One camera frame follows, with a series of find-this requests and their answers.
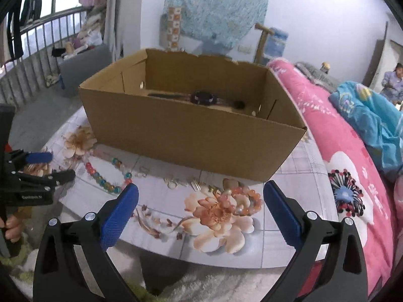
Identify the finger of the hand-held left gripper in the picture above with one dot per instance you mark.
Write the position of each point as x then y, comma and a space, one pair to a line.
47, 179
39, 158

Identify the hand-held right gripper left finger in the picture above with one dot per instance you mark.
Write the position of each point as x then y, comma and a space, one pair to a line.
119, 217

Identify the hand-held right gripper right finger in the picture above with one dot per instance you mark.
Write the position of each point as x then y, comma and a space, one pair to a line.
281, 214

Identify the brown cardboard box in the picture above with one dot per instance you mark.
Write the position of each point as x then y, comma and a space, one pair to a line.
189, 144

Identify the person's left hand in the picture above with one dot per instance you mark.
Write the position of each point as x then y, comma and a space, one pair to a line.
14, 228

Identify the floral plaid tablecloth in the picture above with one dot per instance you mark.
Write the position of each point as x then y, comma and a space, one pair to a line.
311, 170

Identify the small silver earring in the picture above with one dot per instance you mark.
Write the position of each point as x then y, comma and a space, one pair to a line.
171, 183

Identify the small gold trinket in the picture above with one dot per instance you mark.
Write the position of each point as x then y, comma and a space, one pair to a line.
214, 190

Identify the silver rectangular charm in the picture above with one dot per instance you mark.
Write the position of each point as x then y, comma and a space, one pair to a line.
195, 185

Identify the white fluffy rug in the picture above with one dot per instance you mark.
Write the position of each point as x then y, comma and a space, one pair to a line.
214, 286

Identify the pink floral blanket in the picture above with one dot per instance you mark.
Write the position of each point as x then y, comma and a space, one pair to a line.
330, 125

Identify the metal balcony railing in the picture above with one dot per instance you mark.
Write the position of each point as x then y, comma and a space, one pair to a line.
31, 56

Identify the grey cabinet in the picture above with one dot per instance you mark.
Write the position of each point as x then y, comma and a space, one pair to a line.
85, 66

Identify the dark hanging clothing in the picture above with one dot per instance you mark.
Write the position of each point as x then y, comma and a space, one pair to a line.
15, 31

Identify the blue patterned blanket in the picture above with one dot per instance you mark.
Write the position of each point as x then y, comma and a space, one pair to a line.
371, 116

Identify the pile of folded cloths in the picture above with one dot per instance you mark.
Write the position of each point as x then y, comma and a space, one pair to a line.
89, 31

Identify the grey pillow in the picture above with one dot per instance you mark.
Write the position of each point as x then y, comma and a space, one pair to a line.
314, 75

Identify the gold-topped jar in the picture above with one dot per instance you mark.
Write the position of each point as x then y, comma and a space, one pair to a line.
325, 67

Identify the wooden stand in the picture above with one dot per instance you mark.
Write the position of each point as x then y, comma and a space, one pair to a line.
261, 44

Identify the blue patterned bag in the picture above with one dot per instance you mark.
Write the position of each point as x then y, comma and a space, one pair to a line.
278, 42

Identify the teal floral hanging cloth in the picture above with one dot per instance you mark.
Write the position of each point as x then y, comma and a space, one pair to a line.
220, 6

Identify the white wall outlet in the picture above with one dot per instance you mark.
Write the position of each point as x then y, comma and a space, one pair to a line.
244, 49

